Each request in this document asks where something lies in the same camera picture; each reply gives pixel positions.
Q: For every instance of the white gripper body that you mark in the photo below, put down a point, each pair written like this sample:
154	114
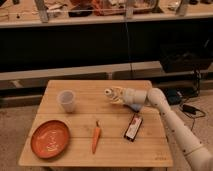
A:
117	95

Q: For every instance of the white plastic bottle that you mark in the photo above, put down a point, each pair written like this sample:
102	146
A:
108	93

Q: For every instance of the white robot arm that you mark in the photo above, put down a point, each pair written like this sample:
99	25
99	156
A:
196	154

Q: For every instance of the blue sponge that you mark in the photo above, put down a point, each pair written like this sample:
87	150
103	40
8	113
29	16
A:
136	107

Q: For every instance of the black chocolate bar package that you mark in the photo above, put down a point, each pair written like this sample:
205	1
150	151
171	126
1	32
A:
133	127

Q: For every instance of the orange carrot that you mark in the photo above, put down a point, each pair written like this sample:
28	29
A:
96	135

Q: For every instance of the clear plastic cup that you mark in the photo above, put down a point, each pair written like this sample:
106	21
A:
66	99

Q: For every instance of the wooden table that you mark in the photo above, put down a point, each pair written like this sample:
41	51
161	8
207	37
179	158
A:
149	149

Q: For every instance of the black bin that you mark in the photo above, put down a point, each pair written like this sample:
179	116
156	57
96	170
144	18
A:
182	57

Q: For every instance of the orange plate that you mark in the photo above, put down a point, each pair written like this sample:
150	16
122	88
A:
50	139

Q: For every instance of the black power adapter with cable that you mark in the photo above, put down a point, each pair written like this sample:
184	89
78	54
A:
190	111

